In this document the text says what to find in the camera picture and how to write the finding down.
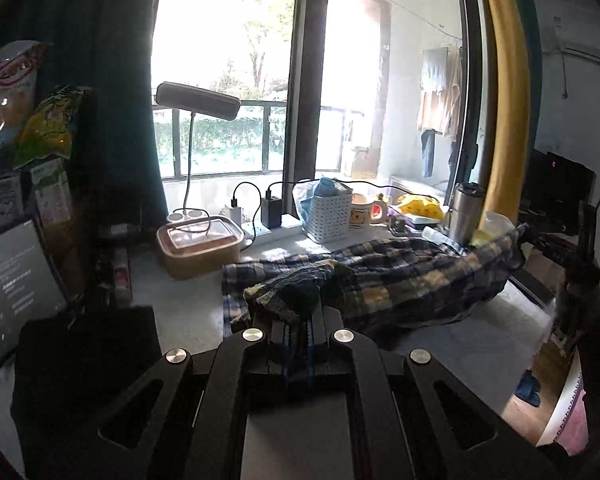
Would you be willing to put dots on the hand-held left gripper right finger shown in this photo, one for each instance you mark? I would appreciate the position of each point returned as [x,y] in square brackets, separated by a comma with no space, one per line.
[326,356]

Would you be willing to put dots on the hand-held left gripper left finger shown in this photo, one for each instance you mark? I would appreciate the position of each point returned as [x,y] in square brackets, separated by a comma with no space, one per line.
[279,360]

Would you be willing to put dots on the plaid pants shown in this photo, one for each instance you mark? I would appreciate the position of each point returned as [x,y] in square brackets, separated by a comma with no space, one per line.
[390,285]

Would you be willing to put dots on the black monitor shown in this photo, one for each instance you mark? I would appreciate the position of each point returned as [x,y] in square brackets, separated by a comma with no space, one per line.
[560,185]

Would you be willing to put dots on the white power strip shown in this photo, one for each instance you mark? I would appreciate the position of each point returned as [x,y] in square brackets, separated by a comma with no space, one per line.
[257,232]

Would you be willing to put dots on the beige container with clear lid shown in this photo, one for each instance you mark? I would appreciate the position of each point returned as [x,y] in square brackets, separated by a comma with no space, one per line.
[195,260]

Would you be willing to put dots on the steel thermos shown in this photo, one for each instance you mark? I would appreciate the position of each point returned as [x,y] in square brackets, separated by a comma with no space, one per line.
[464,215]

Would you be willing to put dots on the white perforated basket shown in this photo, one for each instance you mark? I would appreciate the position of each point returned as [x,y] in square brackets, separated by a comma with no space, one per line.
[330,220]

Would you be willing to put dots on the blue slippers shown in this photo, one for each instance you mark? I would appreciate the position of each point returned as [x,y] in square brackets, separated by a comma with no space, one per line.
[529,390]

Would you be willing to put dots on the white printed mug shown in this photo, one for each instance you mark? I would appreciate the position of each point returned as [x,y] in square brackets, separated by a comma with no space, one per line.
[362,215]

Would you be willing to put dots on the black charger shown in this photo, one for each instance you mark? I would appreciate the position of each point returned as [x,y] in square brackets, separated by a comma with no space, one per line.
[271,212]

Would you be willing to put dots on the clear plastic bottle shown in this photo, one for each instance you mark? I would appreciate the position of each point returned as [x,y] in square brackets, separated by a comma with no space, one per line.
[440,237]

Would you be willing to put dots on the small purple item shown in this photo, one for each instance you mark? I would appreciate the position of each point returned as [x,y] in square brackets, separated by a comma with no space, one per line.
[399,222]

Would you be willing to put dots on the white charger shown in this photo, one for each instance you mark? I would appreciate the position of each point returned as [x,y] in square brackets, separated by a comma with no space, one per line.
[232,212]

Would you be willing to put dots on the pink cloth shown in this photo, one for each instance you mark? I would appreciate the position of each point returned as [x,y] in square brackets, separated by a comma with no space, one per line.
[570,425]

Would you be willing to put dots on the blue plastic bag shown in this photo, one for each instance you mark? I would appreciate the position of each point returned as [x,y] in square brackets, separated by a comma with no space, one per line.
[325,187]

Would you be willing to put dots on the yellow plush toy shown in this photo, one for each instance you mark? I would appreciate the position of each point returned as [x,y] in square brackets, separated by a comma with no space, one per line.
[420,206]

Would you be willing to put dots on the hanging dark jeans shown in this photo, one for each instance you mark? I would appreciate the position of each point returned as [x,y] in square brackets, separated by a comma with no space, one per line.
[428,152]

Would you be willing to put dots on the yellow curtain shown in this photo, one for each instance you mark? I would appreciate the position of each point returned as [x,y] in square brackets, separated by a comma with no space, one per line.
[505,85]

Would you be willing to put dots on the black folded cloth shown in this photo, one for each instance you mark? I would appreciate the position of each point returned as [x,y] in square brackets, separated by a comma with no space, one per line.
[80,360]

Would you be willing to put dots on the hanging beige garment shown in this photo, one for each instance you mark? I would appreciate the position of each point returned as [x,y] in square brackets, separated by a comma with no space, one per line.
[442,110]

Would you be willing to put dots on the balcony railing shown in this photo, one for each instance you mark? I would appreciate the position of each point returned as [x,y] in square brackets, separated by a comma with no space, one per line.
[269,130]

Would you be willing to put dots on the brown cardboard box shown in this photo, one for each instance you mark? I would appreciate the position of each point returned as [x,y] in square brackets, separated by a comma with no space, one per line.
[65,255]

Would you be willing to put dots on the hanging light blue shirt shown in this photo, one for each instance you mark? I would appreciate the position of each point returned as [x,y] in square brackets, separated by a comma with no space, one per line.
[436,70]

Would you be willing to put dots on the desk lamp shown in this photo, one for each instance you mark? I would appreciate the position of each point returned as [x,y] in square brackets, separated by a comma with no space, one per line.
[195,100]

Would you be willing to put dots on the tablet with dark screen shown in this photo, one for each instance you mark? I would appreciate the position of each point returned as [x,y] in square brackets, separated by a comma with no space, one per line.
[15,280]

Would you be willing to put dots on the white box with green top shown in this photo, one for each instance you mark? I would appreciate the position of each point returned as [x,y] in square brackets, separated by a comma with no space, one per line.
[50,195]

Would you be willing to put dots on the dark blue curtain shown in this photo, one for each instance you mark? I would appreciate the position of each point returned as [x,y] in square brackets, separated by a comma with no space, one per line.
[120,85]

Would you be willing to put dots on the dark printed box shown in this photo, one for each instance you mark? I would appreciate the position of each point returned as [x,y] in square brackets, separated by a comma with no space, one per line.
[0,205]

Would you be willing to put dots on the green and yellow snack bag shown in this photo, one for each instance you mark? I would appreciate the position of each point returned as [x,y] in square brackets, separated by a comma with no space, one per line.
[50,125]

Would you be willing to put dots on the red and white chip bag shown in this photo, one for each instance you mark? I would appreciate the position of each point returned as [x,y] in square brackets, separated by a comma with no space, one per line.
[10,95]

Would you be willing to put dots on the dark window frame post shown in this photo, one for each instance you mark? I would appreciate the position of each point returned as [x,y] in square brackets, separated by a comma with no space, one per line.
[305,85]

